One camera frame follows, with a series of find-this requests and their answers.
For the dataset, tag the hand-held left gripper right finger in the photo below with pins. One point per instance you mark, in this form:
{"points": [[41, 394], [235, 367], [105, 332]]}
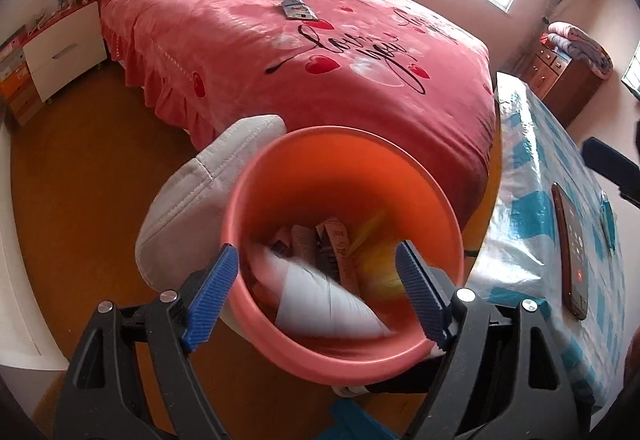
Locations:
{"points": [[422, 295]]}

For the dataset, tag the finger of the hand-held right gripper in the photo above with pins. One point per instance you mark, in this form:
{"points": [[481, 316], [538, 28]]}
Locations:
{"points": [[612, 165]]}

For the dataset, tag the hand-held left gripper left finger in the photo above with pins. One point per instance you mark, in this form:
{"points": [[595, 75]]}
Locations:
{"points": [[212, 295]]}

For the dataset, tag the orange and blue packet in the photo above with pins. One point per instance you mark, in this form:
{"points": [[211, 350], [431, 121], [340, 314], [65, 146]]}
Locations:
{"points": [[375, 270]]}

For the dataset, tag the large grey snack packet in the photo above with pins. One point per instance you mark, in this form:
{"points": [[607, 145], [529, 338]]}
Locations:
{"points": [[320, 300]]}

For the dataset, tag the orange plastic bucket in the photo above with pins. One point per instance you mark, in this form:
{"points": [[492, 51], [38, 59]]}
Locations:
{"points": [[325, 170]]}

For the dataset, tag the small side window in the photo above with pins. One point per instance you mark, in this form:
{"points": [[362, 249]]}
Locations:
{"points": [[632, 77]]}

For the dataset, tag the brown wooden cabinet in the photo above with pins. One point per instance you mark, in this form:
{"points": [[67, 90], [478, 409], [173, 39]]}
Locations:
{"points": [[570, 85]]}

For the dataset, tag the white padded stool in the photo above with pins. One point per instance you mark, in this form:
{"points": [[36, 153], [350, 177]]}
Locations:
{"points": [[200, 200]]}

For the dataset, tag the dark smartphone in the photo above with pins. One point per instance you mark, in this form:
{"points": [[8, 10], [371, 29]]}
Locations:
{"points": [[572, 260]]}

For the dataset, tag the folded blankets pile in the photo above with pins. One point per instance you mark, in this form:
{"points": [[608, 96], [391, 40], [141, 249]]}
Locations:
{"points": [[580, 45]]}

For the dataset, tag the blue plastic object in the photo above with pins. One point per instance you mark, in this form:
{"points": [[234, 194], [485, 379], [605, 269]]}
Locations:
{"points": [[360, 422]]}

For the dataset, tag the red bed with cover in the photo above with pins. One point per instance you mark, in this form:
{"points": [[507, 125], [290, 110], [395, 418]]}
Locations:
{"points": [[250, 70]]}

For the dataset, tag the white nightstand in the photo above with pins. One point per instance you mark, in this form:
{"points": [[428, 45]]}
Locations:
{"points": [[60, 50]]}

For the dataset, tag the orange boxes stack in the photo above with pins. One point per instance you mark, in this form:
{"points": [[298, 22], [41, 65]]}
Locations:
{"points": [[17, 80]]}

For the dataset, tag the small white packet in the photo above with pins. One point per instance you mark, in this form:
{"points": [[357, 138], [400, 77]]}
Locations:
{"points": [[299, 10]]}

